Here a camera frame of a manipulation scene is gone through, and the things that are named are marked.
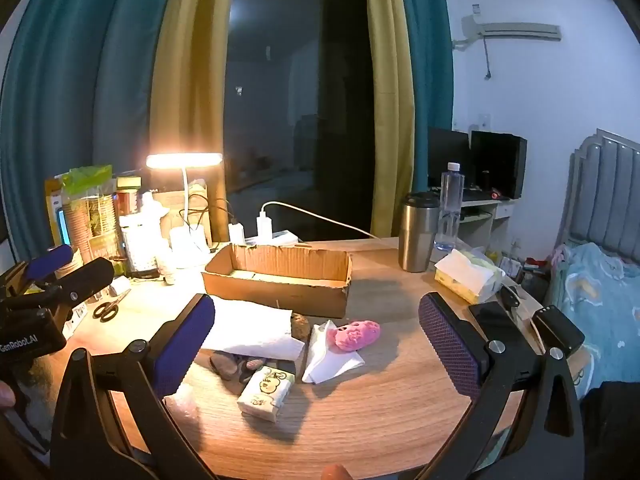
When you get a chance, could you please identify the cartoon print tissue packet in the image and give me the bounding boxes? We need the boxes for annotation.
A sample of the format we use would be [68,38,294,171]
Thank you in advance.
[236,366,296,422]

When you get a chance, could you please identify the small white bottle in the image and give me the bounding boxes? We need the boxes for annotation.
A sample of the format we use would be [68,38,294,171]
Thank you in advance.
[155,252,179,286]

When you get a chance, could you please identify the white computer desk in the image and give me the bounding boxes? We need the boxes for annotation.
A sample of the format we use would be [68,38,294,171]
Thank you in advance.
[457,193,522,252]

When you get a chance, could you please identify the dark cloth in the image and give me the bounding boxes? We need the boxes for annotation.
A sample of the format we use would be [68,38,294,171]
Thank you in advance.
[581,381,640,480]

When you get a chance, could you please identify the clear bag of white beads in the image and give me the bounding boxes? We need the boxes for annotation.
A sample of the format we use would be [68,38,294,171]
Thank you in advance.
[164,384,202,428]

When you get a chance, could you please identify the dark red jar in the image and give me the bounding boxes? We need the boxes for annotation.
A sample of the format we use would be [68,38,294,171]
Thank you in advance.
[115,187,144,217]

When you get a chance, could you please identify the dark glass window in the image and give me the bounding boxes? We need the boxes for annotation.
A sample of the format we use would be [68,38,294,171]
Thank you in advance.
[222,0,376,243]

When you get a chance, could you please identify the white tissue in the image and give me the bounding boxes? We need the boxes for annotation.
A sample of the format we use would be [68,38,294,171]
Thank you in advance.
[301,320,366,385]

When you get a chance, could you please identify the upright cardboard sheet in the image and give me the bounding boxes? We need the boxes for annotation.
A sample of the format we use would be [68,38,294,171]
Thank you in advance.
[164,179,210,228]

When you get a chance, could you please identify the grey padded headboard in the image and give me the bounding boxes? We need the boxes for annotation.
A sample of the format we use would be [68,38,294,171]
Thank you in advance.
[554,128,640,263]

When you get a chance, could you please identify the black cable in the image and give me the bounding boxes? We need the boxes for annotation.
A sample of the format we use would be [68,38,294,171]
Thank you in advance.
[186,198,236,253]

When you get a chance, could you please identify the yellow snack bag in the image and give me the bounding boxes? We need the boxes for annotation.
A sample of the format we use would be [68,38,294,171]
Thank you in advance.
[43,176,66,246]

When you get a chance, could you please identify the cardboard box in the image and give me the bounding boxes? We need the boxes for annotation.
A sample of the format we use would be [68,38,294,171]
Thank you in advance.
[201,243,353,319]

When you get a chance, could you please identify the white power strip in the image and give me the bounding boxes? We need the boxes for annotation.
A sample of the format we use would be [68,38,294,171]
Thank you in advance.
[245,229,299,247]

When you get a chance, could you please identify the white paper towel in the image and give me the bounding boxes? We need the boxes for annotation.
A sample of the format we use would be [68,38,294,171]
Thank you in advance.
[200,296,306,362]

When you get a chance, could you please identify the white air conditioner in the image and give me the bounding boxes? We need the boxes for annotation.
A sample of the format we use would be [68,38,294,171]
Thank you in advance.
[459,13,562,44]

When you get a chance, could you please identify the white desk lamp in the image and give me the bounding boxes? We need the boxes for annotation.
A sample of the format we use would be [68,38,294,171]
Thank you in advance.
[145,152,224,256]

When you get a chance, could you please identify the white charger cable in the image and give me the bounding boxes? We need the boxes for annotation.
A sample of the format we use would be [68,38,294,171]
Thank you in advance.
[262,201,382,240]

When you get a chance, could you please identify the brown fuzzy sponge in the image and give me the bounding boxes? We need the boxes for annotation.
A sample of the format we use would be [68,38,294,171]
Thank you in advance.
[291,312,312,342]

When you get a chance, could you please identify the steel travel tumbler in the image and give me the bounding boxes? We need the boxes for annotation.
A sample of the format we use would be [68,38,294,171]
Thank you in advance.
[398,191,441,274]

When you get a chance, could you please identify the yellow curtain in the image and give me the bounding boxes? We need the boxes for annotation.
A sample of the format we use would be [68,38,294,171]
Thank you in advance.
[150,0,240,243]
[362,0,417,239]

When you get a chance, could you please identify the pink plush toy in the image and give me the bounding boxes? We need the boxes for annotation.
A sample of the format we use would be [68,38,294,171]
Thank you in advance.
[326,319,381,352]

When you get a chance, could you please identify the teal curtain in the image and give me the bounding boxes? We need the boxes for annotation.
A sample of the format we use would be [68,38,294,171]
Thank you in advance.
[396,0,455,191]
[0,0,176,266]

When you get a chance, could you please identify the yellow green tissue pack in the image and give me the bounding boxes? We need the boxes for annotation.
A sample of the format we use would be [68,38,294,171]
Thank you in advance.
[433,248,505,305]

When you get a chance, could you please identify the black handled scissors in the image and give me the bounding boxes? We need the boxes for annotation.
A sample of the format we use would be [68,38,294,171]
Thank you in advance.
[92,288,132,322]

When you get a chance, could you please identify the clear water bottle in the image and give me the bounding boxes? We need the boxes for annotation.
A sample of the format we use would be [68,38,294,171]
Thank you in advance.
[433,162,466,252]

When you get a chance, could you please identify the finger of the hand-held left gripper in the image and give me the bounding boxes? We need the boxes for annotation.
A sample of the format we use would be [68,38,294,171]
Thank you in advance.
[30,257,116,311]
[22,244,75,283]

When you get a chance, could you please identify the dark brown soft pieces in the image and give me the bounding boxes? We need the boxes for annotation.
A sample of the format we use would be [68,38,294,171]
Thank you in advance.
[209,351,267,385]

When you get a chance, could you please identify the white woven container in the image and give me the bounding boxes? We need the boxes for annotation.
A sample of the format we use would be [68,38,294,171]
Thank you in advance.
[119,209,167,280]

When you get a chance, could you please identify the green snack bag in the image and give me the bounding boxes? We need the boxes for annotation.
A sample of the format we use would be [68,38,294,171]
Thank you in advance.
[59,164,120,263]

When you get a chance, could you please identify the black computer monitor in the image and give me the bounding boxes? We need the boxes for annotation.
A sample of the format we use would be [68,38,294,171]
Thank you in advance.
[469,130,529,200]
[427,127,472,192]

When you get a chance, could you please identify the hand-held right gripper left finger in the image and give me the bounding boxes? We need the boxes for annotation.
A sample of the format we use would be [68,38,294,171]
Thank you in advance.
[50,293,216,480]

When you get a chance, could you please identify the black car key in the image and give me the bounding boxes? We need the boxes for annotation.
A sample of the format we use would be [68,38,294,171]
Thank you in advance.
[500,283,524,312]

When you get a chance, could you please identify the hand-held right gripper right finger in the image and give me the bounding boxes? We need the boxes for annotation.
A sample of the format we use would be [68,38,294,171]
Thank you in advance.
[417,291,586,480]

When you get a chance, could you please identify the blue printed blanket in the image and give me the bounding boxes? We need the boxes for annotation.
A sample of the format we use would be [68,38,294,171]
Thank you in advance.
[549,242,640,393]

